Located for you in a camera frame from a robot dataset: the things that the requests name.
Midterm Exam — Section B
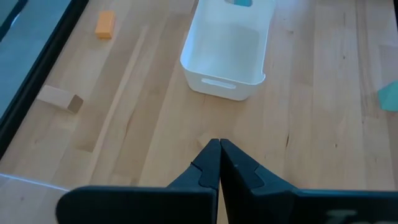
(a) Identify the teal block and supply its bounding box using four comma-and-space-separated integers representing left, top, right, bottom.
224, 0, 253, 7
377, 80, 398, 112

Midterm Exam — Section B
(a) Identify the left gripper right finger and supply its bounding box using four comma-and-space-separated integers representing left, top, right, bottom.
220, 138, 398, 224

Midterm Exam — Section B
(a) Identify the natural wood block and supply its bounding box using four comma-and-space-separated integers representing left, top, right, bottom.
36, 85, 84, 114

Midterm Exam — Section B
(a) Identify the orange block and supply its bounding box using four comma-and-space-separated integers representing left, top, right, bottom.
94, 10, 116, 40

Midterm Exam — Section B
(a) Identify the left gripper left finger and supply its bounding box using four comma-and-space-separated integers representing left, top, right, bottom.
55, 138, 221, 224

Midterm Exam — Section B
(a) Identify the white plastic bin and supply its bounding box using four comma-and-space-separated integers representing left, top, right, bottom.
179, 0, 277, 102

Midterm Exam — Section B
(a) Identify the black aluminium table frame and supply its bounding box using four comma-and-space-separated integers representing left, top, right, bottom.
0, 0, 90, 159

